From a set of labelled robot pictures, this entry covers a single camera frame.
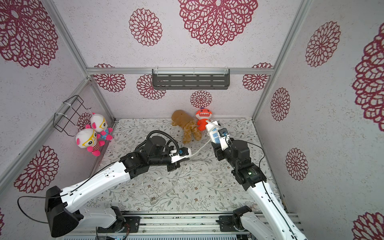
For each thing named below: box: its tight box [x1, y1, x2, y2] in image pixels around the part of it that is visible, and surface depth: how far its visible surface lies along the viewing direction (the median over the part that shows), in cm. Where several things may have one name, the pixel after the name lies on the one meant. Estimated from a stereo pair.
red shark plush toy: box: [195, 108, 213, 132], surface depth 115 cm
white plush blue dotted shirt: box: [90, 112, 113, 141], surface depth 96 cm
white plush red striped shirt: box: [75, 128, 105, 157], surface depth 88 cm
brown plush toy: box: [171, 109, 202, 144], surface depth 108 cm
